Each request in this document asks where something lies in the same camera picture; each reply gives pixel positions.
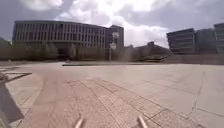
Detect dark grey block building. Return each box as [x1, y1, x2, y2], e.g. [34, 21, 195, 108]
[166, 27, 197, 56]
[213, 22, 224, 55]
[195, 27, 216, 55]

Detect robot's own part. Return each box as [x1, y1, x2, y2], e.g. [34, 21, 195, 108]
[137, 115, 149, 128]
[74, 116, 85, 128]

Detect grey stone paved plaza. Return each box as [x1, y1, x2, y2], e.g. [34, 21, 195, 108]
[0, 61, 224, 128]

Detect pole with round signs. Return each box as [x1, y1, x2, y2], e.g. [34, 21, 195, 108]
[108, 31, 120, 62]

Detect large grey gridded building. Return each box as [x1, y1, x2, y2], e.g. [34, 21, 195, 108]
[11, 19, 125, 61]

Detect low grey wall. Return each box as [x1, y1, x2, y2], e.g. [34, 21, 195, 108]
[163, 53, 224, 66]

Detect row of trees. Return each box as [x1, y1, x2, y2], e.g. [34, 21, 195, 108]
[0, 37, 111, 62]

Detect low dark building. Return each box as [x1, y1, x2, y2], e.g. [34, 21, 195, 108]
[131, 41, 172, 62]

